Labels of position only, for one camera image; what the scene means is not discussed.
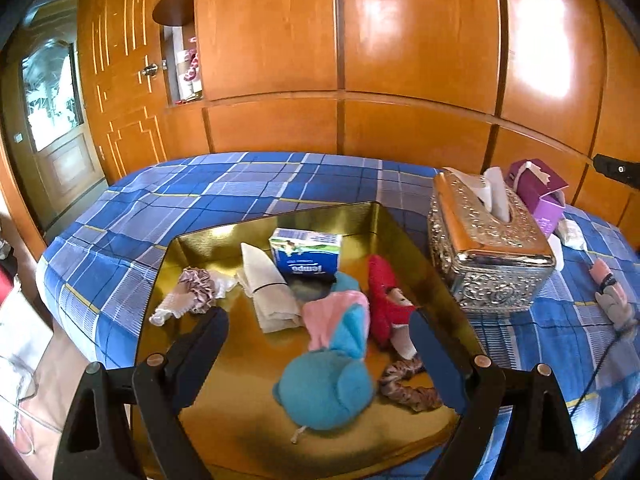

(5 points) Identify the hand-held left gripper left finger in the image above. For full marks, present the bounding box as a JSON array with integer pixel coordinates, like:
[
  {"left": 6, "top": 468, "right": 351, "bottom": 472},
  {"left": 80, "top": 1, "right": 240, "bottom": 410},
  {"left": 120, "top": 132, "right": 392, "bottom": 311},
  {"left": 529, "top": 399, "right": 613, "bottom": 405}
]
[{"left": 55, "top": 306, "right": 230, "bottom": 480}]

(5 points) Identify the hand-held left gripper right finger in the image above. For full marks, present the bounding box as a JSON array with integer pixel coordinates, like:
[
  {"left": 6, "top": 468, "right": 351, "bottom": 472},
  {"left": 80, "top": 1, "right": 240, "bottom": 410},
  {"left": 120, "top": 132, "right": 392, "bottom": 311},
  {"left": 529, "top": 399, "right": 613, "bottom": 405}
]
[{"left": 409, "top": 310, "right": 586, "bottom": 480}]

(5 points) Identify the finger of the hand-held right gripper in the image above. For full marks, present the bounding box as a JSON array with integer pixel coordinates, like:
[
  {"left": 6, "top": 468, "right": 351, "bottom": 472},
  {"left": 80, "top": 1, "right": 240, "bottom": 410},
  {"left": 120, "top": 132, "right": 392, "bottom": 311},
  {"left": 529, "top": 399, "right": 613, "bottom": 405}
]
[{"left": 592, "top": 154, "right": 640, "bottom": 186}]

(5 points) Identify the brown patterned hairband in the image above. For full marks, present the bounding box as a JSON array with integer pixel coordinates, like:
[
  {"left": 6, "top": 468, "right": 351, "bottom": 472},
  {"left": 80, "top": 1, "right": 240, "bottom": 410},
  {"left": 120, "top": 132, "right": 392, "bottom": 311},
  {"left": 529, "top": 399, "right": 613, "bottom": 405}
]
[{"left": 377, "top": 357, "right": 443, "bottom": 413}]

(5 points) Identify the gold metal tray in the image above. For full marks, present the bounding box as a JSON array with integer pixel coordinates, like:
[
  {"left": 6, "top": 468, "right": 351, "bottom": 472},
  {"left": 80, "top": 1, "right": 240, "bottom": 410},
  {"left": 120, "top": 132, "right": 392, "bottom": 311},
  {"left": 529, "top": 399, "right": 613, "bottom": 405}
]
[{"left": 135, "top": 201, "right": 488, "bottom": 480}]

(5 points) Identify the red doll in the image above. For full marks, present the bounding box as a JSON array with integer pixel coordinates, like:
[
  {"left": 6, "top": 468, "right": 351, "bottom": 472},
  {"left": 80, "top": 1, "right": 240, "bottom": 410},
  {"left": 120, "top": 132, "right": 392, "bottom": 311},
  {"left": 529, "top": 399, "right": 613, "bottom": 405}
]
[{"left": 367, "top": 255, "right": 418, "bottom": 361}]

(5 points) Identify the white plastic packet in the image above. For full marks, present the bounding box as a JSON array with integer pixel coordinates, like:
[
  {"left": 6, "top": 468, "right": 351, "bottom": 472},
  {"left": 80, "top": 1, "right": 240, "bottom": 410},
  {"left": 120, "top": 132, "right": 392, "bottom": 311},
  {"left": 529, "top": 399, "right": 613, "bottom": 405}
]
[{"left": 556, "top": 217, "right": 586, "bottom": 251}]

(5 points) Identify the beige cloth roll black band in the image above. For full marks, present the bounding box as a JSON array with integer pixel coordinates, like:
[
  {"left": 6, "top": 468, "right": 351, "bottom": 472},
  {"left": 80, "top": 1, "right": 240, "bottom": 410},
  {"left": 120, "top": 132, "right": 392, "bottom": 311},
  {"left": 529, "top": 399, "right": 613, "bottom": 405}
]
[{"left": 236, "top": 242, "right": 303, "bottom": 333}]

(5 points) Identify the blue plush toy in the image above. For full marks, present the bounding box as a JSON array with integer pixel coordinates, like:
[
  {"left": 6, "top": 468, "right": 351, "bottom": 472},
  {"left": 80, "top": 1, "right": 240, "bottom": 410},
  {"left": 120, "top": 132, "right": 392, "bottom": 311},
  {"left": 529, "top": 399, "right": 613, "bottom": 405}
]
[{"left": 272, "top": 272, "right": 376, "bottom": 443}]

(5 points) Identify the pink fleece cloth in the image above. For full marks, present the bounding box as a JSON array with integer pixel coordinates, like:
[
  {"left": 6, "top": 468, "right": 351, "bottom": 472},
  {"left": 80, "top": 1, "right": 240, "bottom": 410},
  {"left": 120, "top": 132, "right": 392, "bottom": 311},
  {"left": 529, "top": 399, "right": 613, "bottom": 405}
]
[{"left": 301, "top": 292, "right": 371, "bottom": 353}]

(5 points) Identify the blue tissue pack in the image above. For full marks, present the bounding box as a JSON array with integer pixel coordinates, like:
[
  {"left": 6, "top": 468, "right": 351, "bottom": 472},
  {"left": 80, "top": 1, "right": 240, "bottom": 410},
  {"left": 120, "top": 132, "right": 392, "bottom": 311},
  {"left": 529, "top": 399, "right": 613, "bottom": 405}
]
[{"left": 269, "top": 227, "right": 344, "bottom": 283}]

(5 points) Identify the purple carton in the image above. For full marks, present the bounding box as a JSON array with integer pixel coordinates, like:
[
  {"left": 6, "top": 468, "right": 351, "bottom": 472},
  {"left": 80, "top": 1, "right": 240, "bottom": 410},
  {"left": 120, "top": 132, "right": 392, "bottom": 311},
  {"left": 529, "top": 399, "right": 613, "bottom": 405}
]
[{"left": 504, "top": 158, "right": 568, "bottom": 238}]

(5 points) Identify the ornate silver tissue box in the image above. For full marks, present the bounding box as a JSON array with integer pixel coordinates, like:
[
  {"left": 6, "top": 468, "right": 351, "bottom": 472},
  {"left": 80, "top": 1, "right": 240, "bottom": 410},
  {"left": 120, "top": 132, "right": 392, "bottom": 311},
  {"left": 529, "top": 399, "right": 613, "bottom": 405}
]
[{"left": 426, "top": 167, "right": 557, "bottom": 313}]

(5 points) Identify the white tissue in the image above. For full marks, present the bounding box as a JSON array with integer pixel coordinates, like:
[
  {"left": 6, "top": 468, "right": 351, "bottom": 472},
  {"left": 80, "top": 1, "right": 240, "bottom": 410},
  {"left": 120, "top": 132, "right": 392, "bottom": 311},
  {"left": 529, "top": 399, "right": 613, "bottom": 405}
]
[{"left": 457, "top": 166, "right": 512, "bottom": 223}]

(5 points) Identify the dark mesh fabric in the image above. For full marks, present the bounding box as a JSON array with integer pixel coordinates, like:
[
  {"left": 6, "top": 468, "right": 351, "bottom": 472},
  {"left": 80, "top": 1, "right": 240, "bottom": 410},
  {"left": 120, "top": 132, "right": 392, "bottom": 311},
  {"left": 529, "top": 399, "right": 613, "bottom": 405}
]
[{"left": 590, "top": 400, "right": 640, "bottom": 480}]

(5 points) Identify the wooden wardrobe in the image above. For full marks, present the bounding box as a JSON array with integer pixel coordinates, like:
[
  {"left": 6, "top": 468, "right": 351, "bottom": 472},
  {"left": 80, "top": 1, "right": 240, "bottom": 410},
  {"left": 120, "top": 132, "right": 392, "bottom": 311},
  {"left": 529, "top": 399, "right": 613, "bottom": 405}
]
[{"left": 160, "top": 0, "right": 640, "bottom": 241}]

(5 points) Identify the pink shelf ornament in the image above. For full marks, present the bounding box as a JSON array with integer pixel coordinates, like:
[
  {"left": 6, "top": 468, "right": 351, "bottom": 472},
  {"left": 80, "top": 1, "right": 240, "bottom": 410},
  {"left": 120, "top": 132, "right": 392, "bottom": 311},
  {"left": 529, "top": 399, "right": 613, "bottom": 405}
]
[{"left": 175, "top": 35, "right": 203, "bottom": 103}]

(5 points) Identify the glass panel door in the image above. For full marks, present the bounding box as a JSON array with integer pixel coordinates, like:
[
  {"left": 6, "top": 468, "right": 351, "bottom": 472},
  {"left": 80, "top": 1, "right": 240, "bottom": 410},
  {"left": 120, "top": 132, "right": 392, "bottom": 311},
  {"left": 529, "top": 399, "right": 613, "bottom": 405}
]
[{"left": 5, "top": 25, "right": 108, "bottom": 233}]

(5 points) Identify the wooden panel door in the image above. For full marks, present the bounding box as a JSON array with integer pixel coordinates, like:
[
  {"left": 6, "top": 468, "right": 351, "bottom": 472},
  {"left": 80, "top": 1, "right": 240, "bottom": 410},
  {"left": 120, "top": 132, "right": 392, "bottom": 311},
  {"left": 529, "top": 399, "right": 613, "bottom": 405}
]
[{"left": 77, "top": 0, "right": 171, "bottom": 183}]

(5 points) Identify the black cable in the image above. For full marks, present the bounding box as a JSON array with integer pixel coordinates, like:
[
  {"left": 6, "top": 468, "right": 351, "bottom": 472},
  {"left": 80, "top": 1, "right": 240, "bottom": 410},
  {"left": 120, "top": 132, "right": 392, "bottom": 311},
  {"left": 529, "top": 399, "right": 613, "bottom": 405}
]
[{"left": 570, "top": 330, "right": 632, "bottom": 416}]

